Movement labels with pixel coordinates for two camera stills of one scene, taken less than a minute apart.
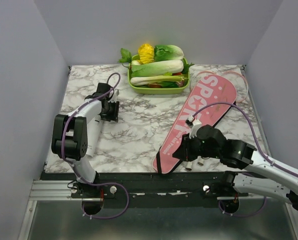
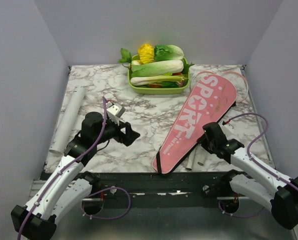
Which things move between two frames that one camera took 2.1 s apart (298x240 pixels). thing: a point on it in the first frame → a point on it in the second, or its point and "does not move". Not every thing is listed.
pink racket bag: x=208 y=101 does not move
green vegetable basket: x=154 y=90 does not move
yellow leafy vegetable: x=146 y=53 does not move
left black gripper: x=114 y=111 → x=125 y=132
